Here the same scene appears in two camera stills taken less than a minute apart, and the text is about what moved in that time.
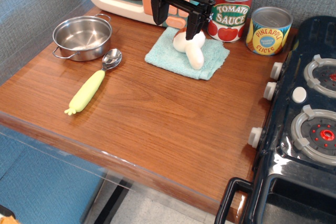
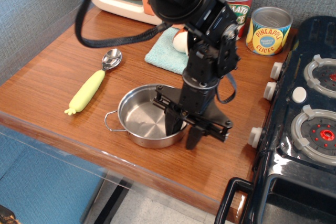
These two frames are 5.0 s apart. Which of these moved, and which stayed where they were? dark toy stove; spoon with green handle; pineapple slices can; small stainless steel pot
Moved: small stainless steel pot
Stayed: spoon with green handle; dark toy stove; pineapple slices can
